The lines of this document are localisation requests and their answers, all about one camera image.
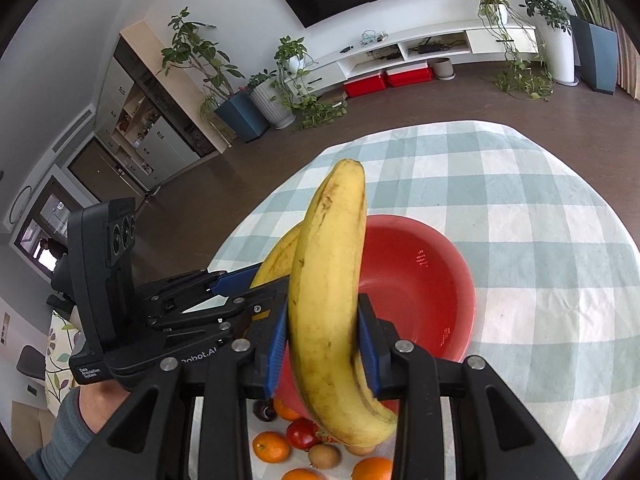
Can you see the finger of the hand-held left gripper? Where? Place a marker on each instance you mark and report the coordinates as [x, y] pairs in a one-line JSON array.
[[235, 280], [235, 314]]

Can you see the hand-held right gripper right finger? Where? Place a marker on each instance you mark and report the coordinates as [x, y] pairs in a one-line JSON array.
[[369, 355]]

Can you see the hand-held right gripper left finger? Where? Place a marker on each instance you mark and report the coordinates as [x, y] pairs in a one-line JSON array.
[[277, 355]]

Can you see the small yellow banana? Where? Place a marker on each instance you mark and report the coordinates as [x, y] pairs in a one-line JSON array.
[[280, 260]]

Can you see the orange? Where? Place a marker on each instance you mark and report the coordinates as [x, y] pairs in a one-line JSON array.
[[286, 410], [270, 446], [372, 469], [300, 475]]

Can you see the dark purple plum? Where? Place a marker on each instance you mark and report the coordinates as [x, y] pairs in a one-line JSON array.
[[263, 410]]

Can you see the large yellow banana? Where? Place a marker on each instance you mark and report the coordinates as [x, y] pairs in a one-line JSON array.
[[325, 285]]

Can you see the red plastic bowl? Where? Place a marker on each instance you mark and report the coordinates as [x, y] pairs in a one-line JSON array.
[[415, 280]]

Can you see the brown kiwi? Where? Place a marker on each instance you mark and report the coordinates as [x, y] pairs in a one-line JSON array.
[[324, 456]]

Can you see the person's left forearm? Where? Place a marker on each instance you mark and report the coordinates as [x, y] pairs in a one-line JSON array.
[[65, 440]]

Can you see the floral fabric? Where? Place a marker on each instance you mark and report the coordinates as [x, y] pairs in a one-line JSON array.
[[62, 355]]

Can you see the red tomato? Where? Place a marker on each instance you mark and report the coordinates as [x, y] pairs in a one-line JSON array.
[[302, 434]]

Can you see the brown door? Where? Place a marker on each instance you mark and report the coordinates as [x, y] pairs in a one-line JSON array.
[[100, 165]]

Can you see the blue square planter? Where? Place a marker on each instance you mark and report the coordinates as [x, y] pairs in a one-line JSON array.
[[242, 116]]

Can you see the wooden sideboard cupboard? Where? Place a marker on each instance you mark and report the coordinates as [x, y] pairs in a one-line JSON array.
[[150, 110]]

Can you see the white ribbed pot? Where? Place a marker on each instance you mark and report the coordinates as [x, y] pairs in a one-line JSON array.
[[272, 105]]

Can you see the small green plant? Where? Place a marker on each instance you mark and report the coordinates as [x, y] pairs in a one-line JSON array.
[[260, 79]]

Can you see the green white checked tablecloth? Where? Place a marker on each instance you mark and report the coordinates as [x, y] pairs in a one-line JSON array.
[[500, 200]]

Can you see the long trailing pothos plant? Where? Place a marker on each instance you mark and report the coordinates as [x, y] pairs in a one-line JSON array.
[[295, 60]]

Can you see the tall thin tree plant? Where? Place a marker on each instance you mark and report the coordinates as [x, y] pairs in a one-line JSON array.
[[192, 50]]

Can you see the red storage box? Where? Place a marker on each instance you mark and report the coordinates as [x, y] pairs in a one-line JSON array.
[[365, 85], [409, 75]]

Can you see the white television cabinet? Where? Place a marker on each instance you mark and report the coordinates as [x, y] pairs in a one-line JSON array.
[[350, 62]]

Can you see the beige ceramic pot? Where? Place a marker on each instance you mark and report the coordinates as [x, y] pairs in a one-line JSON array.
[[442, 69]]

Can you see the black set-top box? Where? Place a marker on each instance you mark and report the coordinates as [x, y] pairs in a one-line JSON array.
[[431, 48]]

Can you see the tall white planter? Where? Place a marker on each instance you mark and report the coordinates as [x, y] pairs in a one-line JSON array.
[[560, 55]]

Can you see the trailing pothos in white pot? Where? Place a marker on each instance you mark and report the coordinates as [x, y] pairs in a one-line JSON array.
[[497, 12]]

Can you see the dark grey square planter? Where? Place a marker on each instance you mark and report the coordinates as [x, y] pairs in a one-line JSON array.
[[595, 55]]

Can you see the beige curtain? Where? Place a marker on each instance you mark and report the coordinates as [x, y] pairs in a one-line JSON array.
[[629, 65]]

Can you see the bushy green plant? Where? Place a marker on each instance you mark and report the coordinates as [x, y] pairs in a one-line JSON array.
[[542, 5]]

